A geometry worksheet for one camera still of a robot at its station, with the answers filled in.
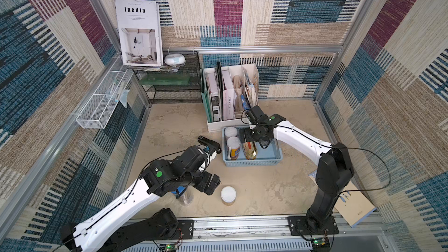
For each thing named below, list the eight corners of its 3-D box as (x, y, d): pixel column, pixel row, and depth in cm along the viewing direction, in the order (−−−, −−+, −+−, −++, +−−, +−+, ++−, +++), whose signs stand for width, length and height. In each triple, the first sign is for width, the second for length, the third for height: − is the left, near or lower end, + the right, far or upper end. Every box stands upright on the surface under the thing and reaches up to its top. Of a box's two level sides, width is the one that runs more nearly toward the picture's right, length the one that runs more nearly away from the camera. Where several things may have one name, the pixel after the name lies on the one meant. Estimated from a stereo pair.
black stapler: (197, 143, 102) (196, 138, 99) (200, 139, 104) (199, 134, 100) (218, 152, 98) (218, 147, 95) (221, 148, 100) (221, 143, 96)
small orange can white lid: (221, 205, 81) (220, 201, 76) (221, 190, 85) (220, 185, 80) (235, 205, 81) (236, 201, 76) (235, 190, 85) (235, 185, 80)
